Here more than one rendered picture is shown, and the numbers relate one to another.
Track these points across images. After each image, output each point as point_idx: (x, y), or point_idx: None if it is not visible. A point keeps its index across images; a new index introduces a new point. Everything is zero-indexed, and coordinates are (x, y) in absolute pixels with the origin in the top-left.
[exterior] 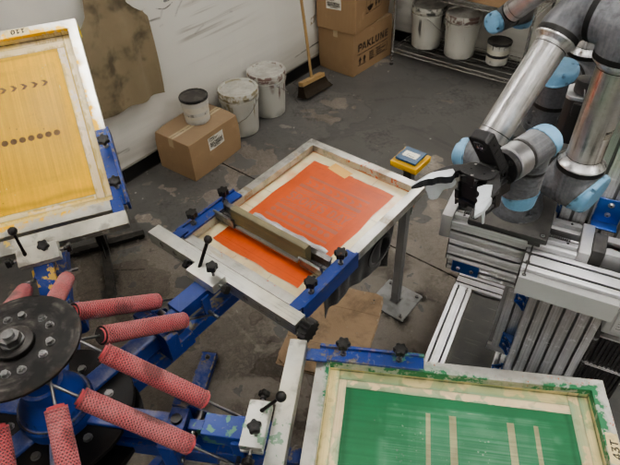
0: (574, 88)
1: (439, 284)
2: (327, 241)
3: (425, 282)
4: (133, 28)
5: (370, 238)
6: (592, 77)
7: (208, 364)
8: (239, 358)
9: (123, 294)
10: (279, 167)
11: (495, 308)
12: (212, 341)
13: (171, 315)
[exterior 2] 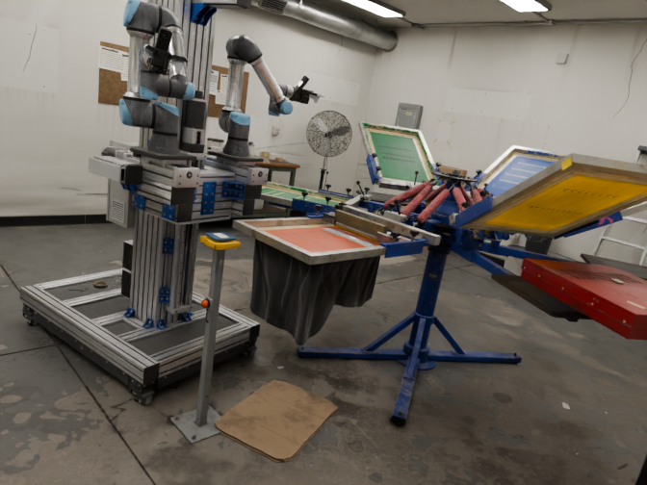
0: (201, 97)
1: (140, 424)
2: (319, 230)
3: (153, 430)
4: None
5: (293, 217)
6: (243, 70)
7: (398, 409)
8: (371, 419)
9: None
10: (349, 249)
11: (142, 345)
12: (398, 437)
13: (407, 206)
